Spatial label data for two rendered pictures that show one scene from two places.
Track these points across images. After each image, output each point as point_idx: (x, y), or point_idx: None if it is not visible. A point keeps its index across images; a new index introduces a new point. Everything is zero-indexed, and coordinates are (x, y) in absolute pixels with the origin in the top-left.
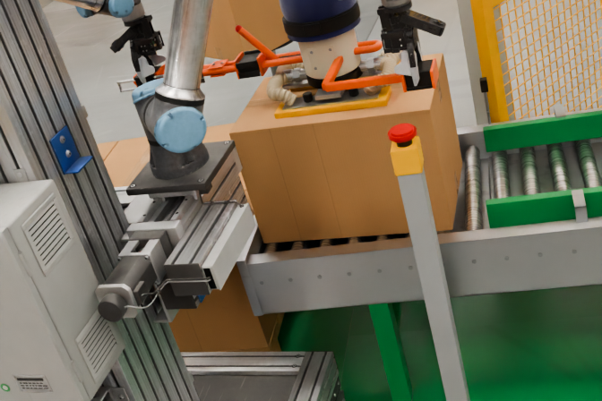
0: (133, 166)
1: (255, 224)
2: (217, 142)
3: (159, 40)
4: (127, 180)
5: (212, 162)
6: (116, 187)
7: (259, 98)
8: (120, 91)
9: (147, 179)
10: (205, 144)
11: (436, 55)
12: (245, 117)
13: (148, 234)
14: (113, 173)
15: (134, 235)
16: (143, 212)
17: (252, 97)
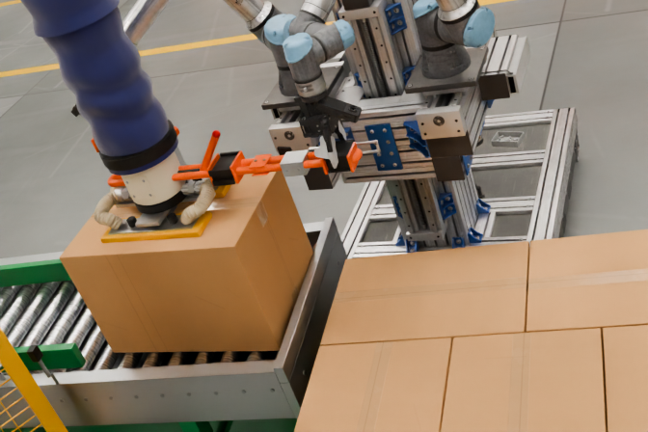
0: (531, 421)
1: (314, 254)
2: (274, 102)
3: (304, 127)
4: (525, 387)
5: (278, 86)
6: (377, 111)
7: (245, 208)
8: (380, 150)
9: (326, 71)
10: (283, 100)
11: (66, 254)
12: (261, 182)
13: (328, 61)
14: (563, 410)
15: (337, 59)
16: (345, 93)
17: (253, 212)
